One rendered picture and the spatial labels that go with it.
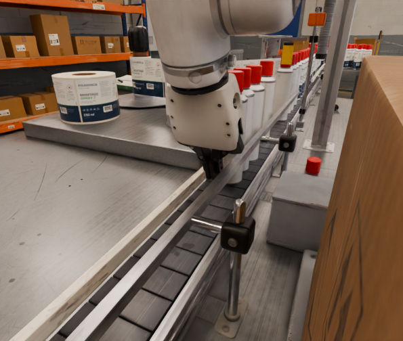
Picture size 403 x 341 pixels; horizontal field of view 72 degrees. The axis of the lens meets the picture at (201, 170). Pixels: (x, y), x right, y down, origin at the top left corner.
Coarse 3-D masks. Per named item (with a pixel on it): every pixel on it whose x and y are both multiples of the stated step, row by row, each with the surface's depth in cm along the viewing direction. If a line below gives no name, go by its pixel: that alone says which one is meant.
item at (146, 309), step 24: (288, 120) 95; (264, 144) 74; (240, 192) 51; (216, 216) 44; (192, 240) 39; (168, 264) 35; (192, 264) 35; (144, 288) 31; (168, 288) 31; (144, 312) 29; (120, 336) 26; (144, 336) 26
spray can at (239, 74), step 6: (234, 72) 45; (240, 72) 45; (240, 78) 46; (240, 84) 46; (240, 90) 46; (246, 102) 47; (246, 108) 48; (246, 114) 48; (228, 156) 50; (234, 156) 50; (228, 162) 51; (240, 168) 52; (234, 174) 52; (240, 174) 53; (234, 180) 52; (240, 180) 54
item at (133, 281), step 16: (256, 144) 52; (240, 160) 44; (224, 176) 38; (208, 192) 34; (192, 208) 31; (176, 224) 28; (160, 240) 26; (176, 240) 27; (144, 256) 24; (160, 256) 25; (128, 272) 23; (144, 272) 23; (128, 288) 21; (112, 304) 20; (96, 320) 19; (112, 320) 20; (80, 336) 18; (96, 336) 19
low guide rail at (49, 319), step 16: (192, 176) 49; (176, 192) 44; (160, 208) 40; (144, 224) 36; (160, 224) 39; (128, 240) 33; (112, 256) 31; (96, 272) 29; (112, 272) 31; (80, 288) 27; (96, 288) 29; (64, 304) 26; (80, 304) 27; (32, 320) 24; (48, 320) 24; (64, 320) 26; (16, 336) 23; (32, 336) 23; (48, 336) 24
